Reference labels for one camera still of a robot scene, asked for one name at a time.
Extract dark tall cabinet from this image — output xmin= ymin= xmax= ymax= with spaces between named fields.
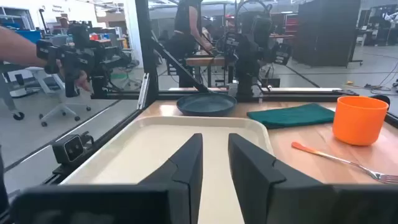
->
xmin=294 ymin=0 xmax=364 ymax=68

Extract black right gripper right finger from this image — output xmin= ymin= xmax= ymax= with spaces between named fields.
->
xmin=228 ymin=133 xmax=326 ymax=224

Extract orange-handled metal fork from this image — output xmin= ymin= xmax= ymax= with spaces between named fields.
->
xmin=291 ymin=141 xmax=398 ymax=184

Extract orange plastic cup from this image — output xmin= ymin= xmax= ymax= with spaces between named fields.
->
xmin=331 ymin=95 xmax=390 ymax=147

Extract person's forearm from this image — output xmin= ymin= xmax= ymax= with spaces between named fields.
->
xmin=0 ymin=26 xmax=48 ymax=68

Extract dark green cloth napkin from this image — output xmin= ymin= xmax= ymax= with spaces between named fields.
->
xmin=247 ymin=103 xmax=336 ymax=129

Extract cables on floor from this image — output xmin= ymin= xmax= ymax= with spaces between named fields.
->
xmin=341 ymin=60 xmax=398 ymax=96

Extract black camera gantry frame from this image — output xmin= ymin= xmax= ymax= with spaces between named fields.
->
xmin=135 ymin=0 xmax=212 ymax=110

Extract wooden workbench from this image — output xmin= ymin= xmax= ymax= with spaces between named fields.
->
xmin=185 ymin=49 xmax=237 ymax=88

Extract person's hand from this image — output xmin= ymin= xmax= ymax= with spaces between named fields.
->
xmin=55 ymin=58 xmax=91 ymax=93

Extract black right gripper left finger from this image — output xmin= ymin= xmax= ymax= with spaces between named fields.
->
xmin=138 ymin=133 xmax=203 ymax=224

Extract white office chair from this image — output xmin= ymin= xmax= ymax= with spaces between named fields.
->
xmin=29 ymin=67 xmax=93 ymax=128

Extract person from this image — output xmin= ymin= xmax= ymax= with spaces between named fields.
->
xmin=163 ymin=0 xmax=215 ymax=88

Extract black aluminium table frame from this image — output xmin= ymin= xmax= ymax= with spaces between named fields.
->
xmin=0 ymin=86 xmax=398 ymax=224

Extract white bowl with black rim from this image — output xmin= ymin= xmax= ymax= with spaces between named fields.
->
xmin=176 ymin=92 xmax=238 ymax=118

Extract small black table-level camera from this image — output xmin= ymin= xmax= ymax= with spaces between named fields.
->
xmin=52 ymin=131 xmax=94 ymax=166

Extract beige plastic tray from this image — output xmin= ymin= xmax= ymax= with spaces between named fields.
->
xmin=60 ymin=115 xmax=274 ymax=224

